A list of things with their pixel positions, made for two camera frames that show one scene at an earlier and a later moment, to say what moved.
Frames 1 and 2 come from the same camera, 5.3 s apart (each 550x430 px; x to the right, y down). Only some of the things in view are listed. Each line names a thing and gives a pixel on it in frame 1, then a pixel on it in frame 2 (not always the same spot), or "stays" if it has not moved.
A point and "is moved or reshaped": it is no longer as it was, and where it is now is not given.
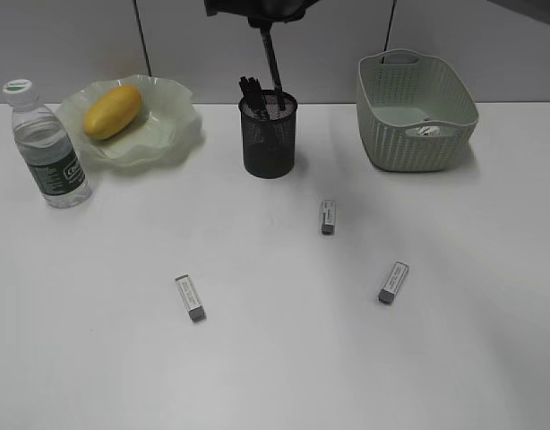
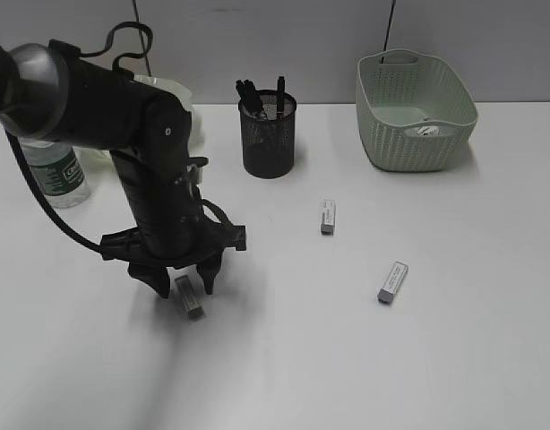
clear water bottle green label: (46, 149) stays
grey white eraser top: (329, 216) stays
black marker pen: (266, 37) is moved or reshaped
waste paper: (429, 131) stays
